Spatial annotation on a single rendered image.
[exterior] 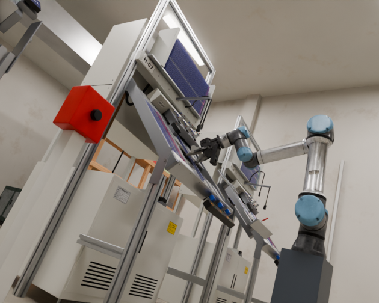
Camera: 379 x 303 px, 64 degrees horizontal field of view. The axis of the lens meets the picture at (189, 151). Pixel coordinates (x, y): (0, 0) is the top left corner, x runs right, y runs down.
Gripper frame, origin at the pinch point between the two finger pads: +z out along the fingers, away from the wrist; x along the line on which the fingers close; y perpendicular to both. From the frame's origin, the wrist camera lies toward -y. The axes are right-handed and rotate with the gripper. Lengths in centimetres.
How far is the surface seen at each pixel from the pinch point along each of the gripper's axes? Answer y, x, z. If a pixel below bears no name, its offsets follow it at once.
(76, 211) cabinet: -28, 38, 48
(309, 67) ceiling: 294, -288, -147
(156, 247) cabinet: -37, -14, 37
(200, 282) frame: -57, -33, 22
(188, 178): -26.3, 22.3, -4.6
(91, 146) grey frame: 2, 42, 37
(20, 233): -57, 77, 30
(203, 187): -25.8, 9.6, -6.2
